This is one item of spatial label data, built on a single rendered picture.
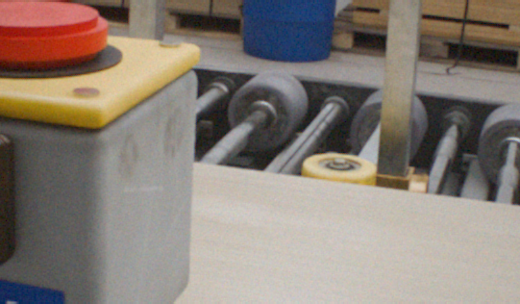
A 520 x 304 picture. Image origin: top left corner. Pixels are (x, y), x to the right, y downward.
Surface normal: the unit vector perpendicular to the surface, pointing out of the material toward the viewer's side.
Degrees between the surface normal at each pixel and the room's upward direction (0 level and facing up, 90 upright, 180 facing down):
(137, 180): 90
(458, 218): 0
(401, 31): 90
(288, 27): 93
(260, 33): 93
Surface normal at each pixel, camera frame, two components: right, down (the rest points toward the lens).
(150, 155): 0.97, 0.13
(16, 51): 0.11, 0.30
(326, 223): 0.06, -0.95
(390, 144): -0.24, 0.27
